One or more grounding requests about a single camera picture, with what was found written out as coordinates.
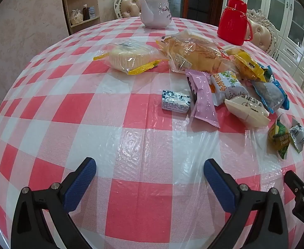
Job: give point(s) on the blue snack packet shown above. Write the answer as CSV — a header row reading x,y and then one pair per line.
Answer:
x,y
270,94

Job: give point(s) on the yellow snack packet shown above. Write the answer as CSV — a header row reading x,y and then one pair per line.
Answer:
x,y
248,67

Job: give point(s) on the dark glass door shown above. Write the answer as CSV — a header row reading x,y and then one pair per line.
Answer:
x,y
193,0

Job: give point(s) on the small blue white packet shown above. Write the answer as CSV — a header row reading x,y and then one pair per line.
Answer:
x,y
175,102

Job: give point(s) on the brown glass bottle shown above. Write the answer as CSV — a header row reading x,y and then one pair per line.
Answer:
x,y
86,12

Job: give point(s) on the pink snack packet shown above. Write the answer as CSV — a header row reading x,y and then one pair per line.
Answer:
x,y
204,101

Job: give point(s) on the white plastic bag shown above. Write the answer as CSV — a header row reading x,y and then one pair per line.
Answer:
x,y
76,16

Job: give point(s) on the red thermos jug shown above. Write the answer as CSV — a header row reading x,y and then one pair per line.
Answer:
x,y
232,23

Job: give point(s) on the large bread clear bag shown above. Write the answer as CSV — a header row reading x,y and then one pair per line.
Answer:
x,y
198,54

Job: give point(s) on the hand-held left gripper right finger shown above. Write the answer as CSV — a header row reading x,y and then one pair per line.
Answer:
x,y
219,186

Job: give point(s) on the white green snack packet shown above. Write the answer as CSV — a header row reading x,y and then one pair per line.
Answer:
x,y
227,87

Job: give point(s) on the small grey snack packet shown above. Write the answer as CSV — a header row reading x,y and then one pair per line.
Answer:
x,y
297,134

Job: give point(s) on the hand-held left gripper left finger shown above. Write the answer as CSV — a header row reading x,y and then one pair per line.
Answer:
x,y
79,186

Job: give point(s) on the round cake yellow-ended packet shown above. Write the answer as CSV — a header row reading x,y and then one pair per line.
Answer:
x,y
127,57

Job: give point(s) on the wooden corner shelf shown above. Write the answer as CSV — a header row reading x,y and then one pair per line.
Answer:
x,y
76,0

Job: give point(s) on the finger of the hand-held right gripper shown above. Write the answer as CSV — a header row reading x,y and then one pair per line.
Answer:
x,y
293,181

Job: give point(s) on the white floral teapot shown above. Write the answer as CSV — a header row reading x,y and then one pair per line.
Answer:
x,y
157,13

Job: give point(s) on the pink white checked tablecloth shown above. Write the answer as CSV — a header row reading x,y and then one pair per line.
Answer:
x,y
131,212

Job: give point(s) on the cream pointed snack packet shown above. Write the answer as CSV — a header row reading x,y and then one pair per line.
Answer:
x,y
248,110

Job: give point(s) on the white glass-door cabinet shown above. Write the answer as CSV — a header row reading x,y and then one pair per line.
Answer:
x,y
279,5

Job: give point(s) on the small blue white box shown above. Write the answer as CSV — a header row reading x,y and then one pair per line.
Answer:
x,y
92,11

